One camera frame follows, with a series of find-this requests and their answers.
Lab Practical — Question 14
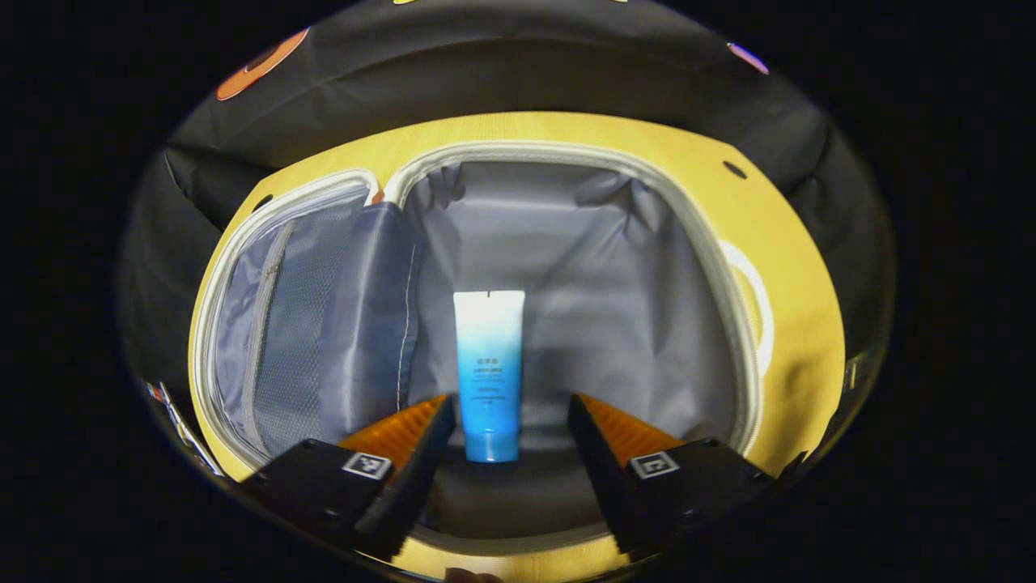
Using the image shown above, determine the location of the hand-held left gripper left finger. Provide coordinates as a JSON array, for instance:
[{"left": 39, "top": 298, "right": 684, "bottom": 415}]
[{"left": 241, "top": 394, "right": 457, "bottom": 561}]

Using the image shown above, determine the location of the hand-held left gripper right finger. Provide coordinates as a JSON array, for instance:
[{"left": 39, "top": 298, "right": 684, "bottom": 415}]
[{"left": 567, "top": 393, "right": 802, "bottom": 560}]

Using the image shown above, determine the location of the white blue skin care tube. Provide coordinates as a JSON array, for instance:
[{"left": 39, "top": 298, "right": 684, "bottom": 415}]
[{"left": 453, "top": 290, "right": 527, "bottom": 464}]

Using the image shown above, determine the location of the white suitcase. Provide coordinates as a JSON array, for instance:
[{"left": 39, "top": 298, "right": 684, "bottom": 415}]
[{"left": 190, "top": 139, "right": 776, "bottom": 560}]

